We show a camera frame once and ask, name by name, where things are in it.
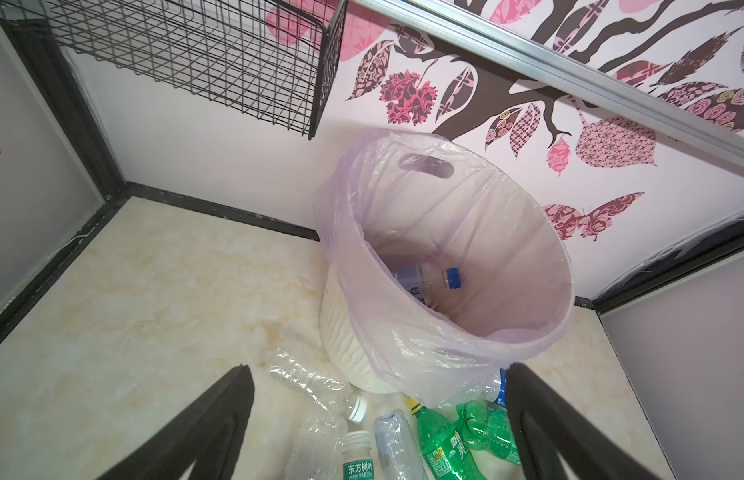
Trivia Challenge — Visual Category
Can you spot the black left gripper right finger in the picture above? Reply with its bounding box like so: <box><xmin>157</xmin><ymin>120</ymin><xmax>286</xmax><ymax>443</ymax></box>
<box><xmin>505</xmin><ymin>363</ymin><xmax>656</xmax><ymax>479</ymax></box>

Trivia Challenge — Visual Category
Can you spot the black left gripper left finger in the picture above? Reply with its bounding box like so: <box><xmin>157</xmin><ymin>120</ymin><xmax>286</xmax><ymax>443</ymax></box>
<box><xmin>101</xmin><ymin>365</ymin><xmax>256</xmax><ymax>479</ymax></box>

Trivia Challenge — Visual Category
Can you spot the crushed clear plastic bottle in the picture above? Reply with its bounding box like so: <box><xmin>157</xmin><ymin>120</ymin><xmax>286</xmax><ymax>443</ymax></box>
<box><xmin>266</xmin><ymin>349</ymin><xmax>368</xmax><ymax>424</ymax></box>

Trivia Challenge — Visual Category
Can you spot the blue cap clear bottle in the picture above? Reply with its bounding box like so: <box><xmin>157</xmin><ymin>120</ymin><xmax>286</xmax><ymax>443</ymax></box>
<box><xmin>392</xmin><ymin>263</ymin><xmax>462</xmax><ymax>309</ymax></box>

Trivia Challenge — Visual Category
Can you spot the white ribbed trash bin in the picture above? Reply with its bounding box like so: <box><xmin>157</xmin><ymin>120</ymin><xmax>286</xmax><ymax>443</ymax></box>
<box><xmin>319</xmin><ymin>266</ymin><xmax>398</xmax><ymax>394</ymax></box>

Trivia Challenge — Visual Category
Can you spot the green bottle yellow cap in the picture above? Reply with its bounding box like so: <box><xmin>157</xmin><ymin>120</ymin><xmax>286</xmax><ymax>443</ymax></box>
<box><xmin>456</xmin><ymin>400</ymin><xmax>521</xmax><ymax>465</ymax></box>

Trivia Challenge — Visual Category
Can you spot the small blue label bottle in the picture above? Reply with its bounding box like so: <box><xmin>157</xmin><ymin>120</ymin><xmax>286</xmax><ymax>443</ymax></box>
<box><xmin>482</xmin><ymin>368</ymin><xmax>507</xmax><ymax>408</ymax></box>

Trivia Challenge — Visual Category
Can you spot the green plastic bottle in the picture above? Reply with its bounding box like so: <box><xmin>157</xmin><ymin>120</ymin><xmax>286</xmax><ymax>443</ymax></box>
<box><xmin>406</xmin><ymin>398</ymin><xmax>485</xmax><ymax>480</ymax></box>

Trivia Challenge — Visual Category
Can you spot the green white label bottle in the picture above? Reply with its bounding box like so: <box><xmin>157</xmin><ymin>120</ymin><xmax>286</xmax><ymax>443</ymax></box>
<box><xmin>284</xmin><ymin>416</ymin><xmax>379</xmax><ymax>480</ymax></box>

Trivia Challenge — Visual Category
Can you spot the tall clear bottle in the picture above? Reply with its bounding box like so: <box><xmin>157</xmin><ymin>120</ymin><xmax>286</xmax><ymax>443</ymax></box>
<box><xmin>374</xmin><ymin>409</ymin><xmax>427</xmax><ymax>480</ymax></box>

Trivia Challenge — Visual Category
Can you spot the aluminium rail back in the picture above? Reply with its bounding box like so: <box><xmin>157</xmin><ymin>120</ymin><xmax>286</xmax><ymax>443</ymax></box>
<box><xmin>359</xmin><ymin>1</ymin><xmax>744</xmax><ymax>176</ymax></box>

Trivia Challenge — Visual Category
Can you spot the black wire basket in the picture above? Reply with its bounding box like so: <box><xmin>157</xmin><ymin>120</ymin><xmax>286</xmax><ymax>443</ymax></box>
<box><xmin>0</xmin><ymin>0</ymin><xmax>348</xmax><ymax>138</ymax></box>

